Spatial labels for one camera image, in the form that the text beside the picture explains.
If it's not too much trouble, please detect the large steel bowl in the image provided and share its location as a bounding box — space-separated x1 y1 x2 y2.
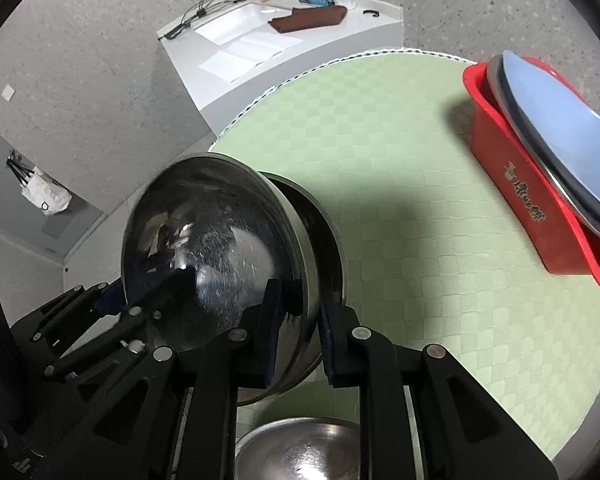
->
121 153 346 405

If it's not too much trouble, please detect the blue plate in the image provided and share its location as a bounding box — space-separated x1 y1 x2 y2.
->
502 50 600 222

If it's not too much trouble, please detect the white tote bag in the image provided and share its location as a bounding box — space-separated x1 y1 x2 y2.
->
6 150 72 216

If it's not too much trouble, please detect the white counter cabinet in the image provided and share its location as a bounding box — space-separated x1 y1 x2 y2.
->
157 0 404 136

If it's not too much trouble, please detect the black cable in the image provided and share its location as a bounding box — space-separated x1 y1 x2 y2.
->
158 0 252 42

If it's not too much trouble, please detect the red plastic basin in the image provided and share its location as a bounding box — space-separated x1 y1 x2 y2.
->
463 62 600 286

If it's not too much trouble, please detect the green checkered tablecloth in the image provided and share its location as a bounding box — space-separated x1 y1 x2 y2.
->
214 49 600 456

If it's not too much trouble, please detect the white light switch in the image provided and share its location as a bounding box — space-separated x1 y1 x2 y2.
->
2 84 15 102

